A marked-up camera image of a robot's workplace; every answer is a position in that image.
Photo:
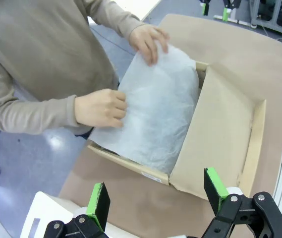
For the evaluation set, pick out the person's right forearm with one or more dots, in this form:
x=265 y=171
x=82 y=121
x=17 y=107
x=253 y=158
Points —
x=31 y=116

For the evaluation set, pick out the white plastic storage bin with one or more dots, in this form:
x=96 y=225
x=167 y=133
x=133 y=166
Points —
x=46 y=210

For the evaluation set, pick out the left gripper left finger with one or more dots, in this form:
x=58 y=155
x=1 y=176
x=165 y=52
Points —
x=98 y=205

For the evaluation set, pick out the white tissue wrapping paper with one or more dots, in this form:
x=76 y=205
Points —
x=155 y=111

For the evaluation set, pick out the person in beige sweater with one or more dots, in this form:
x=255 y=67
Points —
x=44 y=49

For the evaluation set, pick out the person's right hand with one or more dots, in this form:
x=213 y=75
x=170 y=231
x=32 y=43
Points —
x=98 y=109

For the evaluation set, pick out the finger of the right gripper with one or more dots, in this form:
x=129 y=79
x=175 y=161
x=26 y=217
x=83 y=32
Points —
x=227 y=13
x=206 y=8

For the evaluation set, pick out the white table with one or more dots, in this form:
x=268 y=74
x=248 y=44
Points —
x=149 y=7

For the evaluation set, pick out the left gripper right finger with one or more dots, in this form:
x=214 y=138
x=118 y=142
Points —
x=213 y=188

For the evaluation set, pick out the person's left hand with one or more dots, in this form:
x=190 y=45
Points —
x=145 y=39

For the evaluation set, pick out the brown cardboard shoe box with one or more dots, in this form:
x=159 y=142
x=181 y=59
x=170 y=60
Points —
x=220 y=129

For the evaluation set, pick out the person's left forearm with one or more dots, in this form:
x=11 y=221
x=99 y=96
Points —
x=116 y=15

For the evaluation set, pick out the grey metal equipment frame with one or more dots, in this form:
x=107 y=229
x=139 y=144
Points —
x=277 y=15

